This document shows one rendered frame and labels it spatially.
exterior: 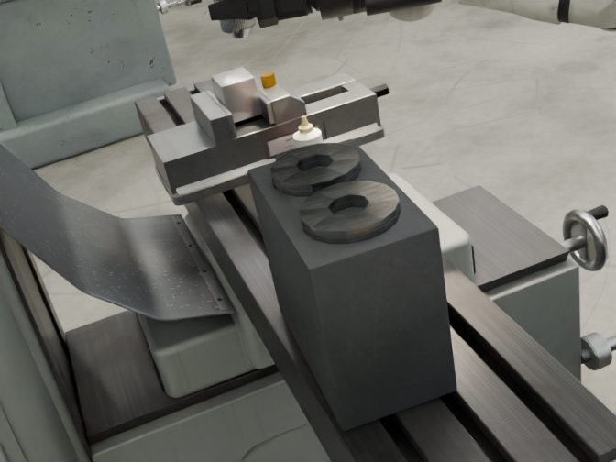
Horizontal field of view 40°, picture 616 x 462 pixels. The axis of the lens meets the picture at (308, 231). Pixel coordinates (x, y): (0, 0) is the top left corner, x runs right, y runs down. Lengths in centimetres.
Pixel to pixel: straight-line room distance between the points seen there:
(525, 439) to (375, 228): 23
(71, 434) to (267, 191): 49
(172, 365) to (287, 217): 45
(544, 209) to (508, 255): 162
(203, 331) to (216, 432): 16
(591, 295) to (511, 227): 115
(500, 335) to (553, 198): 218
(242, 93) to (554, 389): 67
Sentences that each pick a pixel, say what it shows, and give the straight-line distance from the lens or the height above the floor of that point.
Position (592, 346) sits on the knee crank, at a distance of 152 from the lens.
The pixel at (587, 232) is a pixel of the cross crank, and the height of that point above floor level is 69.
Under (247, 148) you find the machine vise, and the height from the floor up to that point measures 101.
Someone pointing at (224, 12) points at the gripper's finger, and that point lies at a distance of 113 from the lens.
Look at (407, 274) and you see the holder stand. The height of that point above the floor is 112.
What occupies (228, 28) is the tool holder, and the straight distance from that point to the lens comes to 115.
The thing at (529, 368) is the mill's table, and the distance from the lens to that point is 87.
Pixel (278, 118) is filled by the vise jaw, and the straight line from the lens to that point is 128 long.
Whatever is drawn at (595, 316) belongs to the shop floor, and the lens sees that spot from 251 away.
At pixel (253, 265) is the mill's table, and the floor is 96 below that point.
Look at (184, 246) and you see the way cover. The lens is 131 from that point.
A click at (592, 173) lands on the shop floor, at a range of 321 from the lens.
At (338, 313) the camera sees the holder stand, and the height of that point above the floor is 110.
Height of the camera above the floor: 153
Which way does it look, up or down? 30 degrees down
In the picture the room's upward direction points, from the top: 12 degrees counter-clockwise
